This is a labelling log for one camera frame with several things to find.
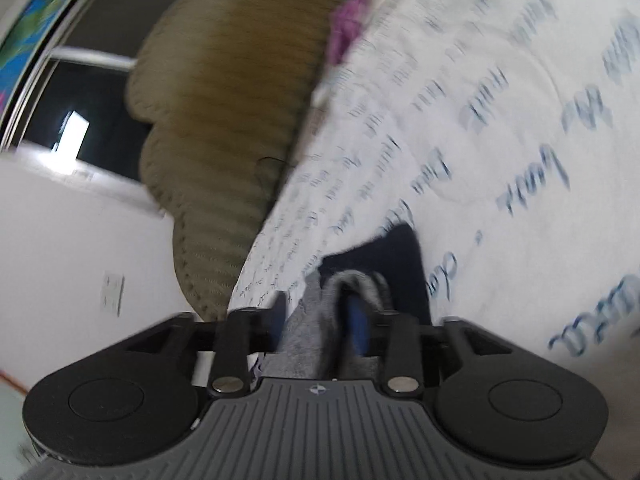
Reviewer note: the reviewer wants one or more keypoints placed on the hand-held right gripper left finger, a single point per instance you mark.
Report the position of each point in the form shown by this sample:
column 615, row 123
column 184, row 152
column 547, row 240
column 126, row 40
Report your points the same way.
column 280, row 320

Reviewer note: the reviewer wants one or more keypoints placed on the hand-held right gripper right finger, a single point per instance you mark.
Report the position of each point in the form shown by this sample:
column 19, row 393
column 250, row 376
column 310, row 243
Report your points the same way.
column 359, row 330

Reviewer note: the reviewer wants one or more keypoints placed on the grey and navy sweater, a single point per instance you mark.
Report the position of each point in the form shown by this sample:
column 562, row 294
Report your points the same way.
column 302, row 345

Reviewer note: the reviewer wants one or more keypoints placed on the olive padded headboard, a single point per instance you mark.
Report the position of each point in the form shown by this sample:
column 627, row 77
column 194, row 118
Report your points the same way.
column 225, row 110

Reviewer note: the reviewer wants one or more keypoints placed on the white printed bedspread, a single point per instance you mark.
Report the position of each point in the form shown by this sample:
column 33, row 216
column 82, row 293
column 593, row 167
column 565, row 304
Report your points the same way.
column 500, row 110

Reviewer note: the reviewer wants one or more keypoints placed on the dark window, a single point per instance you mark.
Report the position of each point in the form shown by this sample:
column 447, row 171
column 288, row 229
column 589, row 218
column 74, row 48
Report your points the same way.
column 100, row 120

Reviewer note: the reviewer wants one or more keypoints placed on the purple cloth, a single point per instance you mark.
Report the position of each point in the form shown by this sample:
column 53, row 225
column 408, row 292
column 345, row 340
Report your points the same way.
column 347, row 25

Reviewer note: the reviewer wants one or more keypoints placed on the colourful printed curtain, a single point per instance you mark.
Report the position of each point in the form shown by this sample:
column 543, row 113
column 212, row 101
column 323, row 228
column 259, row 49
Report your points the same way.
column 35, row 35

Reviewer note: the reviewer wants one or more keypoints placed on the white wall socket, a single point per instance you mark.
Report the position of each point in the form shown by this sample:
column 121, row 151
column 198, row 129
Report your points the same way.
column 113, row 305
column 114, row 283

